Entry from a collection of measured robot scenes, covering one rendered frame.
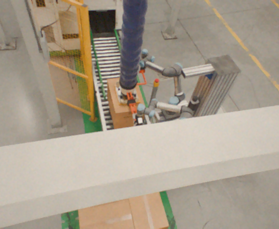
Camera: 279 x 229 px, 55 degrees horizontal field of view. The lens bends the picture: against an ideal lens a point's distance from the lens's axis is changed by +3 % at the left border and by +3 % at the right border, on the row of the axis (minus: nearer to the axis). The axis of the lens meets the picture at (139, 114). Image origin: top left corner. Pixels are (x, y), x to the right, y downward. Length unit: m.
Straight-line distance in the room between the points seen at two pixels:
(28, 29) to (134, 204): 2.29
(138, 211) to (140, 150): 2.87
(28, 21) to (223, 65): 2.01
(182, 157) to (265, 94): 5.38
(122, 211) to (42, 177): 2.88
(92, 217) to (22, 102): 2.53
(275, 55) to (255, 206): 3.66
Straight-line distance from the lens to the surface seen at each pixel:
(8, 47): 5.97
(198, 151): 0.49
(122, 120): 3.45
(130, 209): 3.36
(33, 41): 3.23
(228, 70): 2.72
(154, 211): 3.36
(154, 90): 3.91
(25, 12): 3.04
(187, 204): 4.06
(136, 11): 2.55
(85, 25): 3.19
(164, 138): 0.49
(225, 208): 4.23
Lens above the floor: 3.73
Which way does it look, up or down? 53 degrees down
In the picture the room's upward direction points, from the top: 10 degrees clockwise
